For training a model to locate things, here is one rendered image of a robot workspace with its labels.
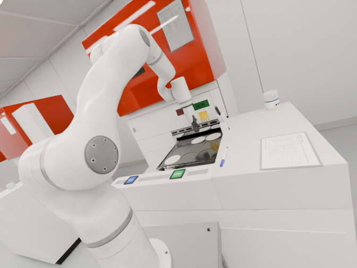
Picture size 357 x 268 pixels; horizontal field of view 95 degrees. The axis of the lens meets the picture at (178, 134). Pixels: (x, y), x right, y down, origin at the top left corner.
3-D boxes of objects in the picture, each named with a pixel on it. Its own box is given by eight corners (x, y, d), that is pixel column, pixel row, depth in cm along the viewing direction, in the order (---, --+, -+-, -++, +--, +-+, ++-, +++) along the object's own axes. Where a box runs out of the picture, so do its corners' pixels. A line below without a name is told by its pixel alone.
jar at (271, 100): (265, 108, 96) (262, 92, 93) (279, 105, 93) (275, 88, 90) (266, 111, 90) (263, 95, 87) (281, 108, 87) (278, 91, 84)
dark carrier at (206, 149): (179, 141, 124) (179, 140, 124) (224, 131, 108) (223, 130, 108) (159, 167, 95) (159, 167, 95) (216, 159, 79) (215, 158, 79)
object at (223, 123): (224, 135, 83) (217, 111, 79) (232, 134, 81) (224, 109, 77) (223, 141, 78) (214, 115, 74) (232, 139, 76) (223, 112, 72)
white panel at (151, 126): (145, 154, 152) (125, 115, 141) (234, 135, 114) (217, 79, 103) (143, 156, 149) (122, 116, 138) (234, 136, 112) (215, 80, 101)
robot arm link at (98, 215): (108, 251, 32) (36, 144, 25) (57, 241, 40) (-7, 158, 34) (141, 204, 42) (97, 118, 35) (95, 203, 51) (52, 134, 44)
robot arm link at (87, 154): (71, 197, 38) (121, 195, 31) (8, 182, 29) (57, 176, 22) (126, 62, 64) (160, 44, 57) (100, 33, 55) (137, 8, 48)
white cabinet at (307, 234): (194, 222, 163) (161, 152, 141) (314, 226, 119) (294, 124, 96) (169, 306, 109) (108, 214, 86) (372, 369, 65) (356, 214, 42)
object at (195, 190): (129, 197, 93) (117, 177, 89) (226, 191, 67) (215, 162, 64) (118, 210, 85) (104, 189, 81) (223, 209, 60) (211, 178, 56)
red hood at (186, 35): (159, 97, 198) (137, 45, 181) (227, 70, 160) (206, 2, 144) (119, 117, 134) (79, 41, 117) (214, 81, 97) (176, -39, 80)
